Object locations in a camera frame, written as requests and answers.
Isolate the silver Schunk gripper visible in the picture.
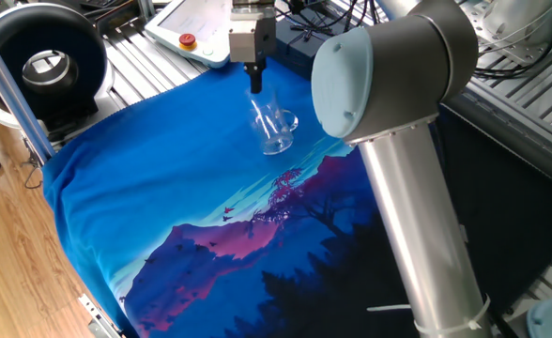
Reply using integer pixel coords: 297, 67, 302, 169
228, 16, 278, 95

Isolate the clear plastic cup with handle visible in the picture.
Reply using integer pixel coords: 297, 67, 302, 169
247, 88, 299, 156

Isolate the dark blue ribboned gift box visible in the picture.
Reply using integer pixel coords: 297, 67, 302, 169
273, 13, 352, 81

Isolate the white teach pendant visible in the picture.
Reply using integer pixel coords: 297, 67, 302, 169
144, 0, 234, 69

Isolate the blue landscape print cloth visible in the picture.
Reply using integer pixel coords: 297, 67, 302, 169
42, 44, 552, 338

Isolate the silver metal bar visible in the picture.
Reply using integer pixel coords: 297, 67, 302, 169
0, 16, 57, 166

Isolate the white rounded housing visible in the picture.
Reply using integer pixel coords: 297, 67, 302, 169
482, 0, 552, 48

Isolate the long black arm cable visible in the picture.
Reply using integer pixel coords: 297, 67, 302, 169
275, 0, 380, 37

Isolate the black round ring device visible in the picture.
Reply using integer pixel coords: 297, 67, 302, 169
0, 2, 114, 124

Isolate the thin white cable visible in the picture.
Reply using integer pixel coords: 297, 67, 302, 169
366, 303, 413, 313

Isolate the metal table bracket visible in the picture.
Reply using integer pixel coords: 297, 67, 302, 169
77, 293, 125, 338

